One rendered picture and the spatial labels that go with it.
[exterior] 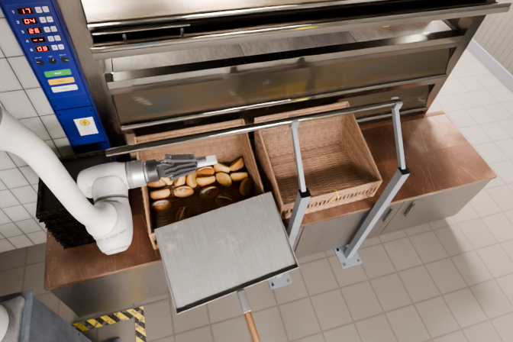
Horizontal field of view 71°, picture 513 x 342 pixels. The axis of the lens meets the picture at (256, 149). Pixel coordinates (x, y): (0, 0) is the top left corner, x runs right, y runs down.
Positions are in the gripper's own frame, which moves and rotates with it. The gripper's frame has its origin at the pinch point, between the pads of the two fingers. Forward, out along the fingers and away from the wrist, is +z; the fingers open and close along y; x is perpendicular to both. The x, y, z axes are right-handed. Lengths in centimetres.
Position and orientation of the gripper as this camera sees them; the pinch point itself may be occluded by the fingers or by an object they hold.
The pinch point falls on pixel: (206, 160)
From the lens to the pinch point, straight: 126.9
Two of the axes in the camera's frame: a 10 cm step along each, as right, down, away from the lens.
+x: 2.8, 7.6, -5.9
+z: 9.6, -1.7, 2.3
